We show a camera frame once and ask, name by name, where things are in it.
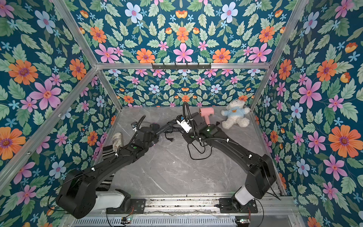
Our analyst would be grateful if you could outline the pink hair dryer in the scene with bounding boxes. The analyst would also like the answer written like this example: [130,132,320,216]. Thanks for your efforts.
[199,107,215,125]

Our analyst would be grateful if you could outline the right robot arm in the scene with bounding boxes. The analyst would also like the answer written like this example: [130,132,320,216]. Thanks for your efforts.
[176,113,277,205]

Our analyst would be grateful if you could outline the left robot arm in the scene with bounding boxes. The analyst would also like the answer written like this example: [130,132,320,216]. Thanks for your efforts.
[56,124,160,219]

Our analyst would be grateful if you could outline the rolled beige cloth bundle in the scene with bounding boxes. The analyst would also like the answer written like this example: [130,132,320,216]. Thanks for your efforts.
[112,132,123,153]

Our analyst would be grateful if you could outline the white teddy bear blue shirt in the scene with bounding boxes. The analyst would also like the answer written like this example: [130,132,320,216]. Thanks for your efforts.
[221,99,251,129]

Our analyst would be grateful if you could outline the white slotted vent strip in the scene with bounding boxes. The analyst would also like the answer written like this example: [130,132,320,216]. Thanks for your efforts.
[72,216,237,227]

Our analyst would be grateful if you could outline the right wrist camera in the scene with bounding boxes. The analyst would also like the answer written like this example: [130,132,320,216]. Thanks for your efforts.
[176,115,192,133]

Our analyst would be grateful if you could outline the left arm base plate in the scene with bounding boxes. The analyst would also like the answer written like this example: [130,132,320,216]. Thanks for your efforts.
[109,199,146,215]

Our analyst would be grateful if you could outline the black hook rail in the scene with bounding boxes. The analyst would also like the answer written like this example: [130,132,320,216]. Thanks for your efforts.
[151,63,212,70]

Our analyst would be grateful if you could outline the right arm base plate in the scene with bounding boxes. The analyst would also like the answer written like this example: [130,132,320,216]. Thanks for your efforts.
[215,198,258,214]

